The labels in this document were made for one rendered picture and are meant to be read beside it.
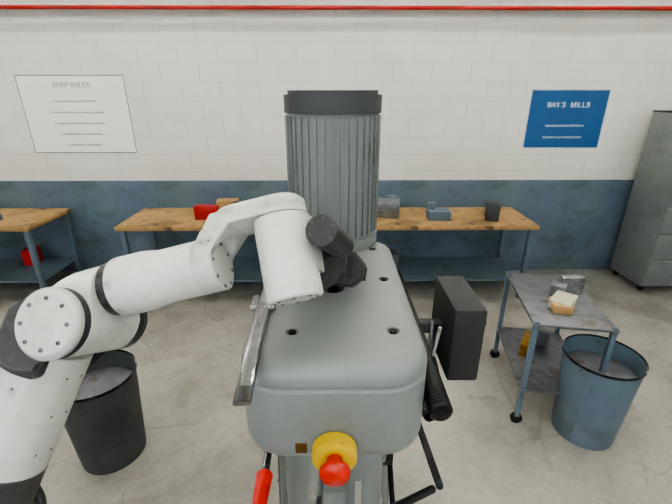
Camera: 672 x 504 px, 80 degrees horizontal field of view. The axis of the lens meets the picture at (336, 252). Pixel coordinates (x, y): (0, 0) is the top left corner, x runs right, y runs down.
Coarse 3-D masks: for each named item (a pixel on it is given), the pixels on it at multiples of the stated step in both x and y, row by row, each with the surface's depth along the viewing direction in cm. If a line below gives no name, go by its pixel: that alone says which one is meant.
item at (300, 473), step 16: (288, 464) 77; (304, 464) 73; (368, 464) 74; (288, 480) 79; (304, 480) 75; (320, 480) 75; (352, 480) 75; (368, 480) 76; (288, 496) 82; (304, 496) 77; (320, 496) 76; (352, 496) 76; (368, 496) 77
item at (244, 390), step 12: (252, 300) 64; (264, 312) 60; (252, 324) 57; (264, 324) 57; (252, 336) 55; (252, 348) 52; (252, 360) 50; (240, 372) 48; (252, 372) 48; (240, 384) 46; (252, 384) 46; (240, 396) 44
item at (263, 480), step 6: (264, 456) 59; (270, 456) 59; (264, 462) 58; (270, 462) 59; (264, 468) 57; (258, 474) 56; (264, 474) 56; (270, 474) 56; (258, 480) 55; (264, 480) 55; (270, 480) 56; (258, 486) 54; (264, 486) 54; (270, 486) 55; (258, 492) 53; (264, 492) 54; (258, 498) 53; (264, 498) 53
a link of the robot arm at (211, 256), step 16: (288, 192) 45; (224, 208) 45; (240, 208) 44; (256, 208) 44; (272, 208) 44; (288, 208) 44; (304, 208) 46; (208, 224) 44; (224, 224) 44; (240, 224) 46; (208, 240) 44; (224, 240) 48; (240, 240) 49; (192, 256) 44; (208, 256) 44; (224, 256) 48; (192, 272) 44; (208, 272) 44; (224, 272) 47; (208, 288) 45; (224, 288) 46
